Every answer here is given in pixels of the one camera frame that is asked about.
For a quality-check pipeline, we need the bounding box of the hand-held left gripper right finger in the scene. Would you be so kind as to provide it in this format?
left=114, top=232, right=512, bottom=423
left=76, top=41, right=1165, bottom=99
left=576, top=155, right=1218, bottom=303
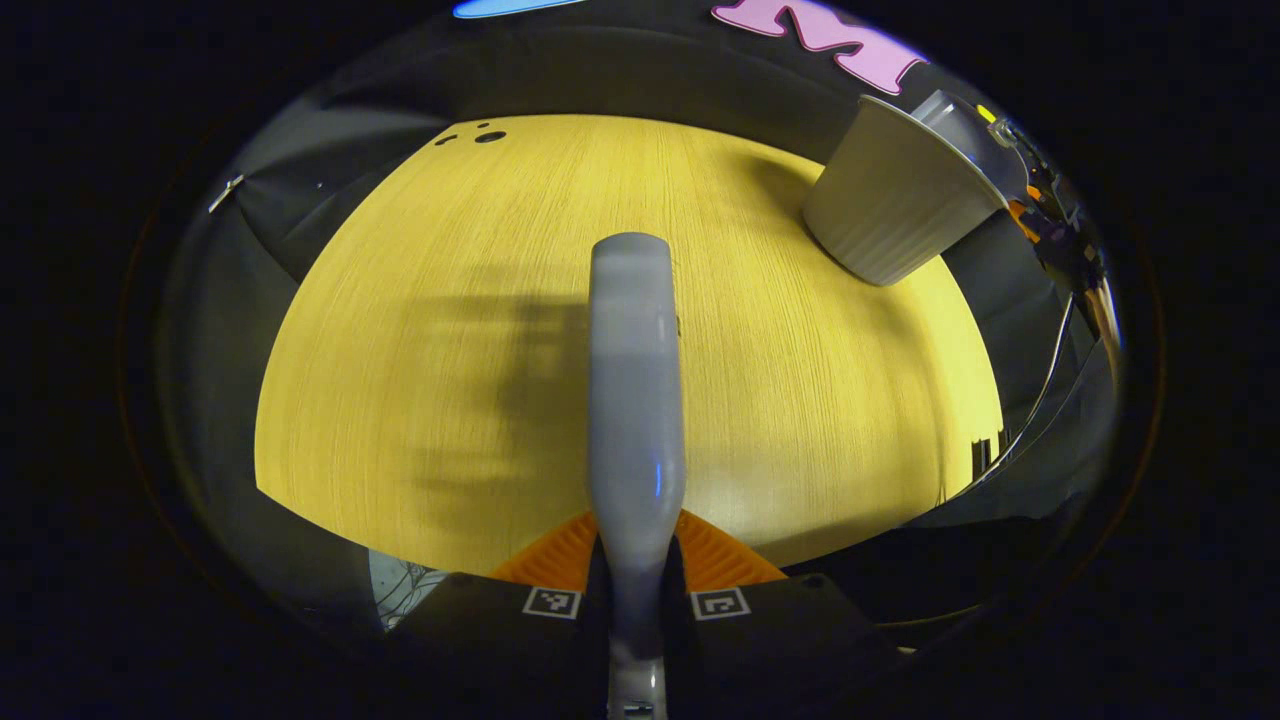
left=662, top=508, right=906, bottom=701

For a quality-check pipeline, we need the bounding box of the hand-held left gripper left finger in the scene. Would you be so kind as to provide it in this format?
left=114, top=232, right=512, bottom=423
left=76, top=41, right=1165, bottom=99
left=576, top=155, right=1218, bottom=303
left=385, top=510, right=613, bottom=720

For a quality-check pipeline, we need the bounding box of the white ribbed garbage bin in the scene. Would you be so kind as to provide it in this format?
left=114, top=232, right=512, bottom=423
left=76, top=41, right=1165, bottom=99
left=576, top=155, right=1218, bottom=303
left=802, top=94, right=1011, bottom=288

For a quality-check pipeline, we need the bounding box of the small grey broom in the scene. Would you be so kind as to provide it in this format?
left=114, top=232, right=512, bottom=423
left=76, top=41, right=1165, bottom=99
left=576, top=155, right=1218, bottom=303
left=585, top=232, right=689, bottom=720

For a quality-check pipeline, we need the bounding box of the black backdrop cloth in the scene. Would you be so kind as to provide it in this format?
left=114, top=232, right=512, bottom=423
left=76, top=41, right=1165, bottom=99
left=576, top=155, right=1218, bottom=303
left=150, top=0, right=1126, bottom=641

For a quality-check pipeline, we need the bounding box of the grey cable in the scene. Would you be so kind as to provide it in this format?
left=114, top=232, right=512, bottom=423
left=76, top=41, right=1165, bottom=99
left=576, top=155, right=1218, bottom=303
left=940, top=290, right=1086, bottom=501

